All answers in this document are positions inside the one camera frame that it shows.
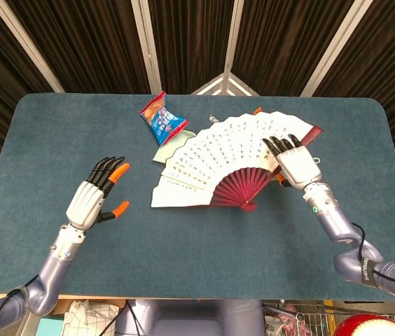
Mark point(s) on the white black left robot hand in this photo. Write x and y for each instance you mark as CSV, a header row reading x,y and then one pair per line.
x,y
83,203

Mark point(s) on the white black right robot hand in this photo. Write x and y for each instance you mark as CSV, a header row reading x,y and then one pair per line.
x,y
299,168

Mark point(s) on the red ribbed white paper fan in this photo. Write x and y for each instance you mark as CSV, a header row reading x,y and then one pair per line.
x,y
211,154

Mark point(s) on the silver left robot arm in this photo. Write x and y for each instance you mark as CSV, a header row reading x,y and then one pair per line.
x,y
57,266

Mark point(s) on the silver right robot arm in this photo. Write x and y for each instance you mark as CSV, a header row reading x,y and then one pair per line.
x,y
334,224

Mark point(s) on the light green hand brush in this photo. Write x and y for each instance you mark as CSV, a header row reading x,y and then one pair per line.
x,y
319,160

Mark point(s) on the orange white snack bag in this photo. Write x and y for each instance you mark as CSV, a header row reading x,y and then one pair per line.
x,y
257,111

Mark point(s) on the light green plastic dustpan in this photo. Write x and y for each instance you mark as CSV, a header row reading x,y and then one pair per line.
x,y
162,154

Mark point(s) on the clear plastic tube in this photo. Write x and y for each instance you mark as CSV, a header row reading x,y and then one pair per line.
x,y
212,117

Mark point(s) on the brown cardboard box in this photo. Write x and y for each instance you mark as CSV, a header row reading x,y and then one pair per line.
x,y
66,305

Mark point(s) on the blue felt table cover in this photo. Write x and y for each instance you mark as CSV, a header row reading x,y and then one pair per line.
x,y
183,252

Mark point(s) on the white checked cloth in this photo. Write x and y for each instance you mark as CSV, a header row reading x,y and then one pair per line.
x,y
89,315

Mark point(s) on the blue red snack bag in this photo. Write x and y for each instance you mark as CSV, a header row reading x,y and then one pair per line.
x,y
162,122

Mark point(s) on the teal box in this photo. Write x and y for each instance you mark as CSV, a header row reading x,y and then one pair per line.
x,y
50,327

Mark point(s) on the red white packet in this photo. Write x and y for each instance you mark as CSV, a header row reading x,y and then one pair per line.
x,y
285,325

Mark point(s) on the grey robot torso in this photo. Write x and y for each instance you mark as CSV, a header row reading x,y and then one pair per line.
x,y
190,322

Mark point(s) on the red round object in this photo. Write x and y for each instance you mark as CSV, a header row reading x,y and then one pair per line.
x,y
369,327

